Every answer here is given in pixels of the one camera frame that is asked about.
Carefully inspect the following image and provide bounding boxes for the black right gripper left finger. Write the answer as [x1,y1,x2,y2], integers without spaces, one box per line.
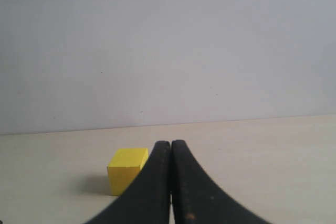
[87,141,171,224]

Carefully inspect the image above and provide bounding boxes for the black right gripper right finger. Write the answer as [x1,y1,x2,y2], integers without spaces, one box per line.
[171,140,268,223]

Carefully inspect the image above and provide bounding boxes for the yellow cube block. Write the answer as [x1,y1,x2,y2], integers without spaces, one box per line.
[107,148,149,196]

